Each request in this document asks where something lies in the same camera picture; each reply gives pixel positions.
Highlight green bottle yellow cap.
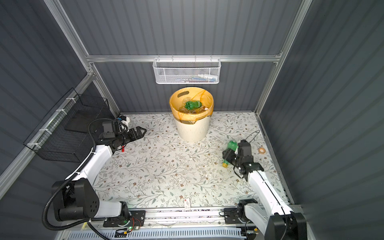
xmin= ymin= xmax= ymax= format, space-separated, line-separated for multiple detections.
xmin=222 ymin=141 xmax=238 ymax=168

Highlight amber bottle red label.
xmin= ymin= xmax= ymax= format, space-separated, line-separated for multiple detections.
xmin=194 ymin=106 xmax=209 ymax=114

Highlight green crushed bottle white label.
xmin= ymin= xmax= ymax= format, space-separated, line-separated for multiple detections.
xmin=185 ymin=101 xmax=202 ymax=110

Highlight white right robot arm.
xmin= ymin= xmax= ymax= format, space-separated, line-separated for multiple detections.
xmin=222 ymin=140 xmax=308 ymax=240

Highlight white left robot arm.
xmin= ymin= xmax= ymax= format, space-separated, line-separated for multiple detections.
xmin=42 ymin=118 xmax=147 ymax=231

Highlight white ribbed trash bin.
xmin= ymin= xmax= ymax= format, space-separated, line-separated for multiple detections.
xmin=175 ymin=117 xmax=211 ymax=143

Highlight orange bin liner bag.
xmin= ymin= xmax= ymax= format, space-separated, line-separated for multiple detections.
xmin=169 ymin=87 xmax=214 ymax=124

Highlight orange tape roll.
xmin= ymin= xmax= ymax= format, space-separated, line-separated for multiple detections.
xmin=258 ymin=147 xmax=267 ymax=155

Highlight white paper tag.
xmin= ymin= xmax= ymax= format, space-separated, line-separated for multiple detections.
xmin=184 ymin=198 xmax=191 ymax=211

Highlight tubes in white basket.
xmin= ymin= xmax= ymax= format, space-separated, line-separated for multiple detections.
xmin=175 ymin=74 xmax=219 ymax=84

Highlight black wire mesh basket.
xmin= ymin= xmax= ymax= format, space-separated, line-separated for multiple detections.
xmin=24 ymin=89 xmax=114 ymax=163

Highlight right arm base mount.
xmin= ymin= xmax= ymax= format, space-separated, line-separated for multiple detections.
xmin=219 ymin=208 xmax=245 ymax=225

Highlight white wire mesh basket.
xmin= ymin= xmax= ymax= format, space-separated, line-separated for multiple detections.
xmin=153 ymin=59 xmax=222 ymax=85

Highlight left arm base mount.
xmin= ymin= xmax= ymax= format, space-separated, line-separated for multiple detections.
xmin=103 ymin=210 xmax=147 ymax=228

